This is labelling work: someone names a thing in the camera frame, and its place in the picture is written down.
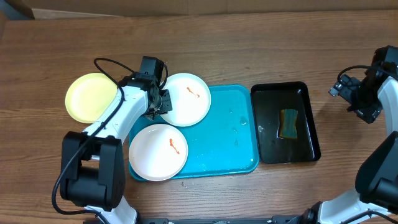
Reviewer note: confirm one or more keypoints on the white plate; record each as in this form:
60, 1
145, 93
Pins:
190, 98
158, 152

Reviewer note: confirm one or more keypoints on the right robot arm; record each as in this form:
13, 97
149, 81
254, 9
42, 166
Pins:
375, 190

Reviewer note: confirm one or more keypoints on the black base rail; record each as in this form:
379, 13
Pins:
278, 219

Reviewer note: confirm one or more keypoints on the black water tray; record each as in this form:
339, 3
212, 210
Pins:
267, 102

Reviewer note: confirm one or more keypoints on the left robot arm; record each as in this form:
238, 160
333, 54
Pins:
92, 172

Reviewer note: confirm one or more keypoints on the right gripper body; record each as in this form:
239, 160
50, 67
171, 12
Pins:
367, 102

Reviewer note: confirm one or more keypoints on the yellow green sponge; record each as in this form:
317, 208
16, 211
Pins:
288, 124

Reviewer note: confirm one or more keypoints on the yellow-green plate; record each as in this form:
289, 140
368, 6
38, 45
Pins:
89, 96

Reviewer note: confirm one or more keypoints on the blue plastic tray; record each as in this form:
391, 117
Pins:
224, 142

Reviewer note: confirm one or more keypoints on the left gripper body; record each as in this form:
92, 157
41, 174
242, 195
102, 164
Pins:
154, 109

